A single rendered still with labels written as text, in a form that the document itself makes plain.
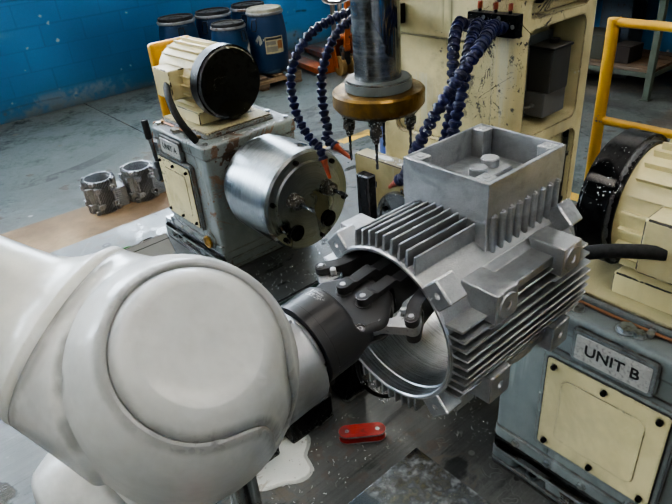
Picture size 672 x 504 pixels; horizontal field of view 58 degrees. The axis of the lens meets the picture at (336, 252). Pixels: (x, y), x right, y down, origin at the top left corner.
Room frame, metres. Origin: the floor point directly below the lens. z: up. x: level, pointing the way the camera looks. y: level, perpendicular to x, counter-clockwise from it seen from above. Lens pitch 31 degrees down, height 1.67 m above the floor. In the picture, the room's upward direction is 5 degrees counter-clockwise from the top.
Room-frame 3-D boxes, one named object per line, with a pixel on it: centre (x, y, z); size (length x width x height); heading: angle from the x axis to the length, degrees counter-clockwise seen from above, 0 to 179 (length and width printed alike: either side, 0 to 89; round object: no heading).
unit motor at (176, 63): (1.61, 0.34, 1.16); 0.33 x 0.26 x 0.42; 39
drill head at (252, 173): (1.41, 0.14, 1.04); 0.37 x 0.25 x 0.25; 39
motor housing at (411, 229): (0.51, -0.12, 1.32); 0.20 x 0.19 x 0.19; 129
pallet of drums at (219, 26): (6.30, 0.91, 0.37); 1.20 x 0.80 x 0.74; 123
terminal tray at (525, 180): (0.54, -0.15, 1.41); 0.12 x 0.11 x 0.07; 129
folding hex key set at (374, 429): (0.78, -0.02, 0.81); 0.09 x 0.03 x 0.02; 91
